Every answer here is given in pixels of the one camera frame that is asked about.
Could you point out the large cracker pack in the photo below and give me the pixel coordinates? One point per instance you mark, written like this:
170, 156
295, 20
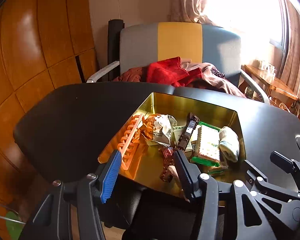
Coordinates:
212, 170

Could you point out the beige knit sock roll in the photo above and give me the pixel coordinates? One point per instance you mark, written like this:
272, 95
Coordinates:
229, 144

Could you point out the window curtain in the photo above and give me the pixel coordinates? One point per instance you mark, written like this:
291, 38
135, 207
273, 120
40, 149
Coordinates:
191, 11
289, 71

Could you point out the gold red tin box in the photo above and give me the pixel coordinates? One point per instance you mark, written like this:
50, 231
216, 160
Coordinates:
144, 161

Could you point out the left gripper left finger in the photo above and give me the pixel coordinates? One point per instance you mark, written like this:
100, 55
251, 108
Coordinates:
52, 217

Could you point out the clear glass tray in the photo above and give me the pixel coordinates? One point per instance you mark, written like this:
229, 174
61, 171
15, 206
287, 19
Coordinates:
267, 67

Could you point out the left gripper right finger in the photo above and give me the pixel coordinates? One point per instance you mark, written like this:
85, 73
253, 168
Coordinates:
249, 221

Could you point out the middle window curtain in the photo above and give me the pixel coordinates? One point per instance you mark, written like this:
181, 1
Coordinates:
289, 71

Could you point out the orange plastic rack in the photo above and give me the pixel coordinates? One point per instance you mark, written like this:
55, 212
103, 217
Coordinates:
129, 142

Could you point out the red small snack packet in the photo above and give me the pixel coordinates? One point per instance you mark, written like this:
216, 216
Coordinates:
167, 153

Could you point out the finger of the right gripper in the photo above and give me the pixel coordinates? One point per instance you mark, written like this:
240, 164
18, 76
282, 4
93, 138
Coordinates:
255, 169
290, 166

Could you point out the orange muffin snack bag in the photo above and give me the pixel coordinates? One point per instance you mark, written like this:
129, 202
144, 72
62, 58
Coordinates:
158, 128

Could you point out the pink brown cloth pile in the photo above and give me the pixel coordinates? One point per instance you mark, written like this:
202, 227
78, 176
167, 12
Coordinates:
212, 78

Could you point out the red cloth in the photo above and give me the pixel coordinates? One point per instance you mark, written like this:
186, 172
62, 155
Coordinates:
169, 72

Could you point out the grey yellow blue armchair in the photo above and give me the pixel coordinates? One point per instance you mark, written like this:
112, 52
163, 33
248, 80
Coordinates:
140, 45

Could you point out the green white small carton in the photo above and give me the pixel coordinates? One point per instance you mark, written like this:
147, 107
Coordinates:
182, 140

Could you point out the wooden side table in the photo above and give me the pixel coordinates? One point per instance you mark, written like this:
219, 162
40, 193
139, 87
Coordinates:
271, 82

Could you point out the left window curtain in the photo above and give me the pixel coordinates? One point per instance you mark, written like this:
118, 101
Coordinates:
191, 11

